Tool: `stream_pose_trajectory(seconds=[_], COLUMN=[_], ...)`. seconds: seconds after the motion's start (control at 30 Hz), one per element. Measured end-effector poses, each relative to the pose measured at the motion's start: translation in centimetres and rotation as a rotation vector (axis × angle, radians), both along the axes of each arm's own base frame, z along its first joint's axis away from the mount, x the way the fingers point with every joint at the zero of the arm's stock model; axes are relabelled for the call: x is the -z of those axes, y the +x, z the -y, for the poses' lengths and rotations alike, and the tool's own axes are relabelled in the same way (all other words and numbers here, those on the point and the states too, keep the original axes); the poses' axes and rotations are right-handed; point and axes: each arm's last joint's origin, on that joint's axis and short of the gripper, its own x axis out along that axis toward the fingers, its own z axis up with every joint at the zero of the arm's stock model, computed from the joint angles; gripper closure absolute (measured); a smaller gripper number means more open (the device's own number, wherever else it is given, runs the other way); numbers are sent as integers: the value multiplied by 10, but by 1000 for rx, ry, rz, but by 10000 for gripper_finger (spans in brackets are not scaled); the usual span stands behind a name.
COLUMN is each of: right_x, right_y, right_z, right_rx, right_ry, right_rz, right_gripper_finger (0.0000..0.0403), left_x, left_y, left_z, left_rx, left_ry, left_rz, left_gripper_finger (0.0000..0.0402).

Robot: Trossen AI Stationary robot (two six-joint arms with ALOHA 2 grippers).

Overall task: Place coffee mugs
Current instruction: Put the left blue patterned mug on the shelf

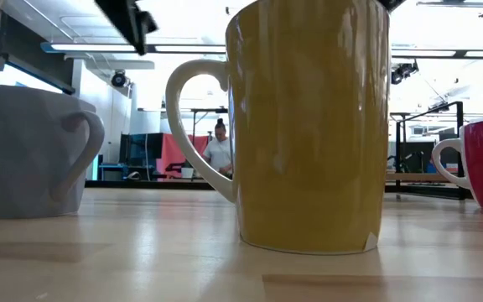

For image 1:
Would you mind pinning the dark framed window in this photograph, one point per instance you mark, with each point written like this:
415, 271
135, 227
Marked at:
40, 75

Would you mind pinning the black mounted camera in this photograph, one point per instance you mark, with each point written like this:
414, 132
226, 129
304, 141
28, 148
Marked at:
401, 73
118, 79

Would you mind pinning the person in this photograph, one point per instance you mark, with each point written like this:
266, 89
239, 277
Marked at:
218, 153

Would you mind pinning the black metal wooden shelf rack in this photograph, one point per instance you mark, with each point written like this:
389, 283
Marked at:
460, 138

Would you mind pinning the black background table frame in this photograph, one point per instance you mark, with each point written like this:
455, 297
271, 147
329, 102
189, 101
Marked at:
208, 110

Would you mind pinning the white blue pole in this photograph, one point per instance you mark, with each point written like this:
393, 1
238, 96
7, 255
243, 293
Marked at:
95, 168

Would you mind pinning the ceiling light strip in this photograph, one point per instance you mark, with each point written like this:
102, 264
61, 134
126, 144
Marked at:
422, 53
95, 47

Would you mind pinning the white bucket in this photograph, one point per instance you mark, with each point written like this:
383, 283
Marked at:
187, 173

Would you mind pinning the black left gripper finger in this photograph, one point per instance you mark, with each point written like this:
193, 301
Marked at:
122, 17

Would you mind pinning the blue low table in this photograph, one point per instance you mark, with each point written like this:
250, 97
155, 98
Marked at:
115, 167

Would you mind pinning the dark blue cabinet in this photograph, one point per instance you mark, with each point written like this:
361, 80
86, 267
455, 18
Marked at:
141, 149

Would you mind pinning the orange-red cloth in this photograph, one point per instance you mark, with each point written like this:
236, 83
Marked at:
172, 155

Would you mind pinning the lavender grey mug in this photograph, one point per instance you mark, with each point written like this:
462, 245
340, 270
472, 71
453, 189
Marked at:
19, 151

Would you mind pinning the black overhead fixture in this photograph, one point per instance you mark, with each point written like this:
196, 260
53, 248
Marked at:
392, 3

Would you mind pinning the ceiling lamp fixture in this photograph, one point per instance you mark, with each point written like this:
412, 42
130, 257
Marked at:
453, 3

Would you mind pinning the black aluminium table frame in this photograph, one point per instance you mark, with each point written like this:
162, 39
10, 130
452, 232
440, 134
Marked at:
149, 184

